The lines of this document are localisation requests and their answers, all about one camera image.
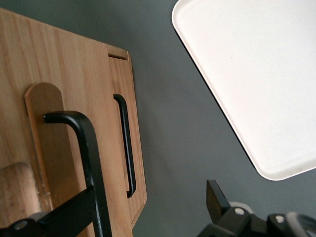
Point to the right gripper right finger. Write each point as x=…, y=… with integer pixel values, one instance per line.
x=222, y=217

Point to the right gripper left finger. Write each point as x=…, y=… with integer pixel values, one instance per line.
x=66, y=217

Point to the wooden drawer with rounded backplate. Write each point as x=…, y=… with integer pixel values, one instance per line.
x=116, y=79
x=79, y=81

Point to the oak wooden drawer cabinet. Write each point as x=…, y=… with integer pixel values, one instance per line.
x=138, y=158

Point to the cream rectangular tray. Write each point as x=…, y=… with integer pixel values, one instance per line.
x=247, y=74

